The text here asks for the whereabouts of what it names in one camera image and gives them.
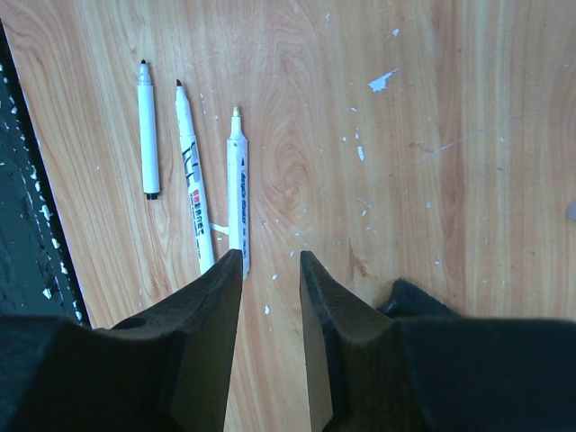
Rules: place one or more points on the black marker without cap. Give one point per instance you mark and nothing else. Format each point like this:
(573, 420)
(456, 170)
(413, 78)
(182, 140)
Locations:
(147, 133)

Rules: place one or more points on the peach cap marker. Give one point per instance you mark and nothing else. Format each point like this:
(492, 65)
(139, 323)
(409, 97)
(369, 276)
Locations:
(237, 182)

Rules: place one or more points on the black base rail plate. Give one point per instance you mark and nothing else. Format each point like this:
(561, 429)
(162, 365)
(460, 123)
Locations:
(37, 274)

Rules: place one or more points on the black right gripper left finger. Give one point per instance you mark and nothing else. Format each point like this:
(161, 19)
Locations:
(166, 368)

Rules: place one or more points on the purple cap marker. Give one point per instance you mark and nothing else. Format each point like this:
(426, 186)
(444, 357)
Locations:
(194, 179)

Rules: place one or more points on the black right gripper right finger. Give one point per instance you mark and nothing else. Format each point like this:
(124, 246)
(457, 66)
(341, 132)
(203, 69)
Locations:
(368, 372)

